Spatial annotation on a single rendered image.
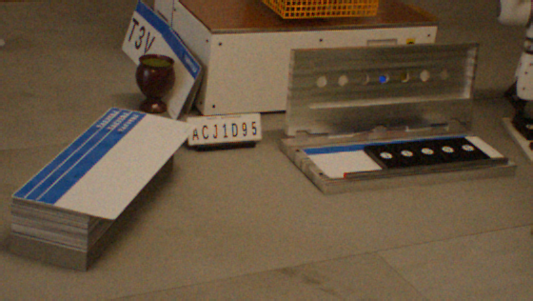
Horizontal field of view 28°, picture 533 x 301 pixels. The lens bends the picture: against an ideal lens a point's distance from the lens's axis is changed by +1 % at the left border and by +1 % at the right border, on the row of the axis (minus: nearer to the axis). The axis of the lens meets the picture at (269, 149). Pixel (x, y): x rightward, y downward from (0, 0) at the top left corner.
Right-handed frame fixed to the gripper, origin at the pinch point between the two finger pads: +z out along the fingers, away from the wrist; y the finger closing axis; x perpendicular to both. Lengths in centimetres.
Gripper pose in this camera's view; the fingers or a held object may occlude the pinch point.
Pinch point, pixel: (532, 121)
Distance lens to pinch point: 246.9
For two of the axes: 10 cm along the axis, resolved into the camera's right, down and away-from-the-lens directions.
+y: 9.9, 0.6, 1.6
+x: -1.4, -2.4, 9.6
